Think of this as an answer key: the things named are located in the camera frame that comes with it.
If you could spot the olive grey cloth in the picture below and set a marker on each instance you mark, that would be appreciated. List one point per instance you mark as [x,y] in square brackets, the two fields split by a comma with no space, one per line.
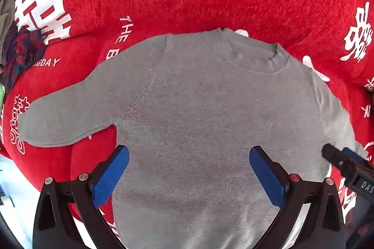
[5,15]

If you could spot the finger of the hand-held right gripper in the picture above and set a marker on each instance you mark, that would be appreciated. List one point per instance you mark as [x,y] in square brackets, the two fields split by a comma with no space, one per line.
[355,154]
[336,158]

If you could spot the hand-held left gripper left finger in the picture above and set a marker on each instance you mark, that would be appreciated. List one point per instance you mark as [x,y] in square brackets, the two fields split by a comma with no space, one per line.
[112,176]

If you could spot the green cloth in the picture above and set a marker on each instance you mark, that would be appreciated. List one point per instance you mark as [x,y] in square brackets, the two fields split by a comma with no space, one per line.
[1,95]

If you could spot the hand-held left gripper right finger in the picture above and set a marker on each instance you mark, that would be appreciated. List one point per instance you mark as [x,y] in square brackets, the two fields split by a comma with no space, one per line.
[267,176]

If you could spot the dark plaid cloth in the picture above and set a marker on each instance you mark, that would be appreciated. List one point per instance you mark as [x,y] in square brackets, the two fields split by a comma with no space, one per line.
[22,51]

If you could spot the grey knit sweater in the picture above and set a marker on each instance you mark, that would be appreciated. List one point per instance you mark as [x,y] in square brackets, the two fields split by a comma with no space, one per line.
[190,105]

